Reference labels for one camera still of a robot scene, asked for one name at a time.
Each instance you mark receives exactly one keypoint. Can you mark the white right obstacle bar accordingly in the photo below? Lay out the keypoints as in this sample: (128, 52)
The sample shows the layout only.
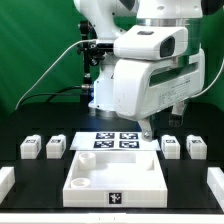
(215, 180)

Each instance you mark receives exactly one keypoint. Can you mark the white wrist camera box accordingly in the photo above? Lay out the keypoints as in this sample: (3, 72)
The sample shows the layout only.
(151, 43)

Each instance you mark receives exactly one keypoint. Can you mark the white square tabletop tray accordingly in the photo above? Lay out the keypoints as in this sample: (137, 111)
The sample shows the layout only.
(115, 179)

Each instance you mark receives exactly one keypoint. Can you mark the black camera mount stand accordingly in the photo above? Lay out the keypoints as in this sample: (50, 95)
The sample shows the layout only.
(87, 50)

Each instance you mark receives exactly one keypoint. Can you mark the white obstacle bar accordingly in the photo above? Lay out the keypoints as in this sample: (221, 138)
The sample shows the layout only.
(7, 180)
(215, 180)

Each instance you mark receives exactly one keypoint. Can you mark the white left obstacle bar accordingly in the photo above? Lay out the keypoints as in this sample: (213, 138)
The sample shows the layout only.
(7, 180)

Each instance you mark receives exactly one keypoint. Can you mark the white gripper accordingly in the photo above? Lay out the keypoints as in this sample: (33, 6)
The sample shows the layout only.
(142, 88)

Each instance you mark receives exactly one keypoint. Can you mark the white sheet with tags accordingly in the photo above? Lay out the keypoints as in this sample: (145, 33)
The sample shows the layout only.
(100, 141)

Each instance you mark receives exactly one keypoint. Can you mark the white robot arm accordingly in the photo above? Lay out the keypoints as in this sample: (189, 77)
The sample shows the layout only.
(113, 18)

